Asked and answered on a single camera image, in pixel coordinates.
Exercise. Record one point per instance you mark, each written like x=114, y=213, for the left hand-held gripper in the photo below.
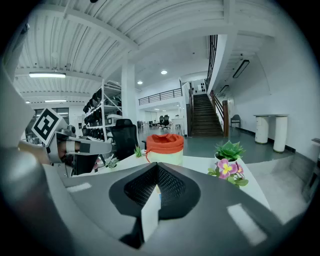
x=46, y=125

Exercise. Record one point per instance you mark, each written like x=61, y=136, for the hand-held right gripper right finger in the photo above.
x=212, y=212

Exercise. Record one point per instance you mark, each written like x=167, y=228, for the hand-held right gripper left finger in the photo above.
x=87, y=200

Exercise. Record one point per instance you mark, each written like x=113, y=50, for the blue wooden block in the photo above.
x=160, y=197

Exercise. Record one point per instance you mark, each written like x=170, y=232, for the beige wooden block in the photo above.
x=158, y=189

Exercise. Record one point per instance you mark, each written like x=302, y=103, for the person's left forearm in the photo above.
x=32, y=150

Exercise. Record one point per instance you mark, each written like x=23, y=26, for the person's left hand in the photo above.
x=71, y=147

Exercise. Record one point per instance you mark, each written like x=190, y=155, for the small grey-green succulent plant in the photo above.
x=112, y=162

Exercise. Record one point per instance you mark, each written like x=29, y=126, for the black mesh office chair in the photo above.
x=125, y=140

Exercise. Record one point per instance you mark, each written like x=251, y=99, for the white shelf rack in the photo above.
x=103, y=112

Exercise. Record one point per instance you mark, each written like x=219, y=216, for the small spiky potted plant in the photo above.
x=138, y=151

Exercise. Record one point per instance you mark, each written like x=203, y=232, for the pink flower potted plant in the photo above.
x=226, y=170

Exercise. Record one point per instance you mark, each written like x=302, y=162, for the long ceiling tube light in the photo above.
x=55, y=101
x=47, y=74

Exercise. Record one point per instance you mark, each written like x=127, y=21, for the broad-leaf green potted plant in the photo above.
x=228, y=150

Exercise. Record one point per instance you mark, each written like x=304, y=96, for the distant black office chair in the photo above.
x=161, y=121
x=166, y=122

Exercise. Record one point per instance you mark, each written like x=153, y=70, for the black balcony railing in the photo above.
x=160, y=96

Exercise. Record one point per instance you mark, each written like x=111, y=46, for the dark wooden staircase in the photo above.
x=206, y=117

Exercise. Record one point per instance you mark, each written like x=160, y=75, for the grey lounge chair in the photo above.
x=235, y=120

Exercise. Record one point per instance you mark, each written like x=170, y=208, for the white counter with cylinder legs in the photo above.
x=280, y=132

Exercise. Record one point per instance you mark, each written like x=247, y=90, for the black hanging linear light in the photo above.
x=224, y=88
x=241, y=68

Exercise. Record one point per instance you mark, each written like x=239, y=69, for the black upper floor railing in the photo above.
x=212, y=62

